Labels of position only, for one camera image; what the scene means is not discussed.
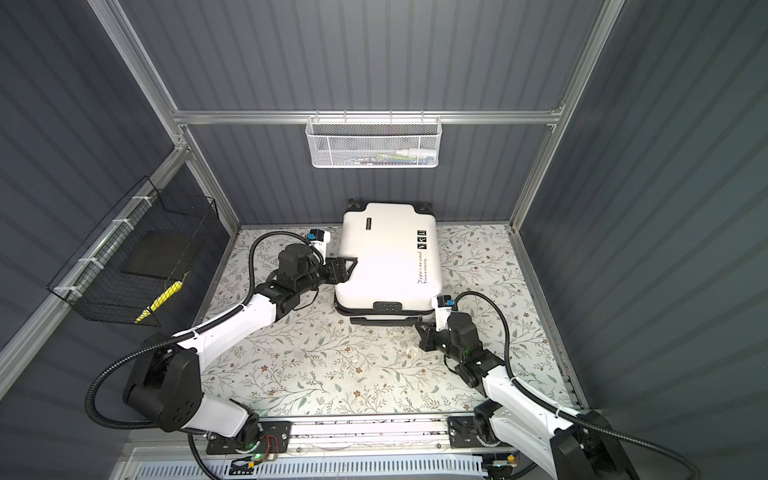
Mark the black pad in basket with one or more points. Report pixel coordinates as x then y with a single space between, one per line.
160 255

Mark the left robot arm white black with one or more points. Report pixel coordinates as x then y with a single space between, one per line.
165 383

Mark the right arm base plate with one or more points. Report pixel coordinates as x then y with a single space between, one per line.
463 434

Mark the white ventilation grille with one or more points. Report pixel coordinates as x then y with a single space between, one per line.
355 467

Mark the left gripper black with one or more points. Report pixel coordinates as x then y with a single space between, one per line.
343 273

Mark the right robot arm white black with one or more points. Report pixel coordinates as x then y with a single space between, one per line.
516 416

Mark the white wire basket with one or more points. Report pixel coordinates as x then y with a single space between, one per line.
389 145

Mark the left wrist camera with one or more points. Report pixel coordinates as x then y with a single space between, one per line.
319 239

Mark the black wire basket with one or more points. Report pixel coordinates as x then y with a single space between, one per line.
92 284

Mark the floral table mat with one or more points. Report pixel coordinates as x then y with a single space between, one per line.
315 362

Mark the yellow black striped item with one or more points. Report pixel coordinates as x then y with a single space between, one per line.
159 301

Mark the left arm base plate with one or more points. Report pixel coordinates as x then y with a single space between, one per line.
256 438

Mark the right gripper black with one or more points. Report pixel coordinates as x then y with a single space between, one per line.
428 335

